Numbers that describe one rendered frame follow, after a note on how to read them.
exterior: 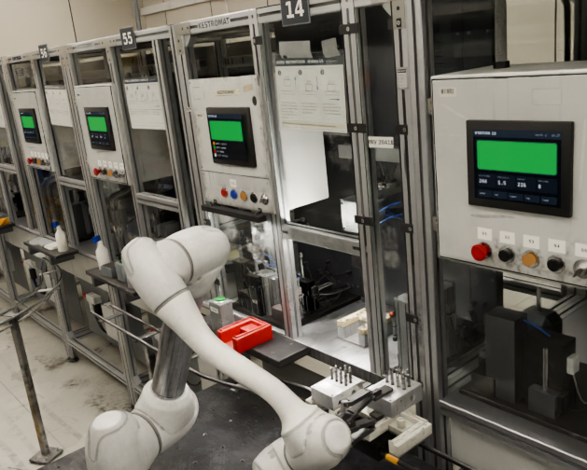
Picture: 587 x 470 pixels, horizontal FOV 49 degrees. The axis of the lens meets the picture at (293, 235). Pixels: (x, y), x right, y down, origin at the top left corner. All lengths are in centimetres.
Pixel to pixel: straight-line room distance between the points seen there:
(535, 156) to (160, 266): 89
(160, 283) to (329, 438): 54
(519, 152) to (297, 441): 78
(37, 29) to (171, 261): 810
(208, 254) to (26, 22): 802
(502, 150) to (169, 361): 107
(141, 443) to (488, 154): 123
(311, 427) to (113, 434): 70
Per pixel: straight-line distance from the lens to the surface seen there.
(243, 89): 219
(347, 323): 227
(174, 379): 195
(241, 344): 227
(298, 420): 144
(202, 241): 169
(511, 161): 150
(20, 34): 949
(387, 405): 176
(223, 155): 231
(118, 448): 194
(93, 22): 988
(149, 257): 160
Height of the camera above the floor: 190
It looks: 16 degrees down
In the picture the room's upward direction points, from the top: 6 degrees counter-clockwise
